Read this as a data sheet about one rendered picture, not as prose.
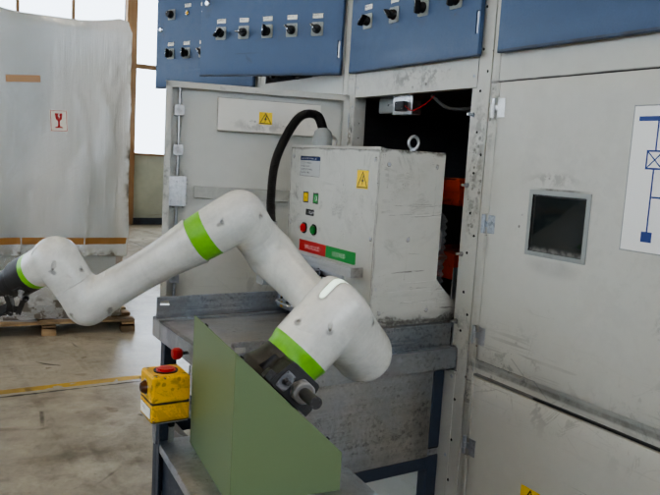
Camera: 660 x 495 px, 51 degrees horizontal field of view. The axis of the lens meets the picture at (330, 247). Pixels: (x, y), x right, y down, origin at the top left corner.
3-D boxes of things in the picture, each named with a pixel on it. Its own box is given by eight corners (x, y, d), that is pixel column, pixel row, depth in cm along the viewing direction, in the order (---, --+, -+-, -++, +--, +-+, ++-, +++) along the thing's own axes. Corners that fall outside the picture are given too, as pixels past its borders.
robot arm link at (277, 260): (412, 363, 152) (289, 240, 188) (387, 327, 140) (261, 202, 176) (366, 404, 151) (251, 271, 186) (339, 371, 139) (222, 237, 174)
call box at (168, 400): (150, 426, 140) (152, 377, 139) (138, 412, 147) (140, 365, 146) (189, 420, 144) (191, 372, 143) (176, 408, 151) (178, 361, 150)
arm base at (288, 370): (328, 439, 120) (351, 412, 121) (269, 383, 115) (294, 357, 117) (284, 398, 144) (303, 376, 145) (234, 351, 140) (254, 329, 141)
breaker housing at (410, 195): (369, 328, 187) (381, 146, 181) (283, 293, 229) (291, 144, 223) (505, 315, 214) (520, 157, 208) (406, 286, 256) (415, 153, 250)
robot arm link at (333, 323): (329, 398, 139) (391, 327, 142) (297, 363, 127) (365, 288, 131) (290, 363, 147) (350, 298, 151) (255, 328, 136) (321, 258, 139)
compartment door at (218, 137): (159, 299, 242) (166, 82, 233) (335, 301, 257) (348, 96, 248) (159, 303, 235) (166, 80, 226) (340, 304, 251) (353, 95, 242)
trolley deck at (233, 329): (234, 399, 162) (235, 373, 161) (152, 334, 214) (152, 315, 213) (455, 368, 197) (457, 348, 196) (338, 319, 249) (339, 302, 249)
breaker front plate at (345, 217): (364, 328, 187) (376, 148, 181) (281, 294, 228) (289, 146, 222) (368, 327, 188) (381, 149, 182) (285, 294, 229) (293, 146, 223)
